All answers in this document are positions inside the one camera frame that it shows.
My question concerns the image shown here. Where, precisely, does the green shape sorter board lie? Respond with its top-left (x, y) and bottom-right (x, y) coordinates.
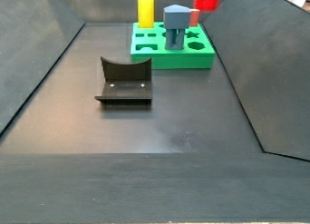
top-left (131, 22), bottom-right (215, 69)

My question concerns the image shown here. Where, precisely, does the small red cylinder peg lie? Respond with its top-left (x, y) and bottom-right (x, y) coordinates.
top-left (188, 9), bottom-right (200, 27)

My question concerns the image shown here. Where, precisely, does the grey blue house-shaped block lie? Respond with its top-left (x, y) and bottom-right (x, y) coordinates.
top-left (163, 5), bottom-right (189, 50)

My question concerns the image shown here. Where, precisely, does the black curved cradle stand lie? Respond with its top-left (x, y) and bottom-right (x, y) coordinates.
top-left (95, 57), bottom-right (152, 102)

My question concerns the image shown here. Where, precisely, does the yellow rectangular block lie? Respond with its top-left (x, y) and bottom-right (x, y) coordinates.
top-left (136, 0), bottom-right (155, 28)

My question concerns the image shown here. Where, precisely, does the red round cylinder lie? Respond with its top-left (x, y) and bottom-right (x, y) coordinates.
top-left (193, 0), bottom-right (219, 12)

